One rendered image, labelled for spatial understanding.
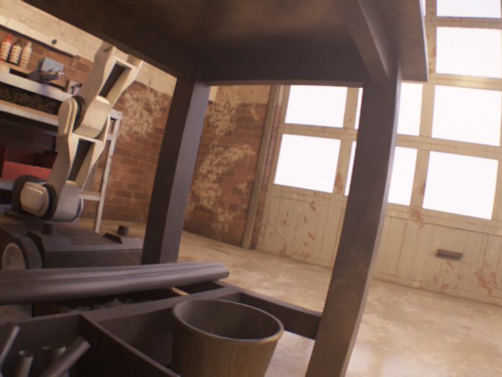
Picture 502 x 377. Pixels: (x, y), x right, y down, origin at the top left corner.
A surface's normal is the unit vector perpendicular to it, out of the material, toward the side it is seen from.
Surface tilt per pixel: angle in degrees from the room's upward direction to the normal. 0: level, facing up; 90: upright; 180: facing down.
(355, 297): 90
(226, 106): 90
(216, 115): 90
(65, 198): 97
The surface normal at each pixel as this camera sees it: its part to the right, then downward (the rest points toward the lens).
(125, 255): 0.88, 0.16
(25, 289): 0.72, -0.59
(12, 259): -0.43, -0.10
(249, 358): 0.48, 0.18
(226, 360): 0.03, 0.09
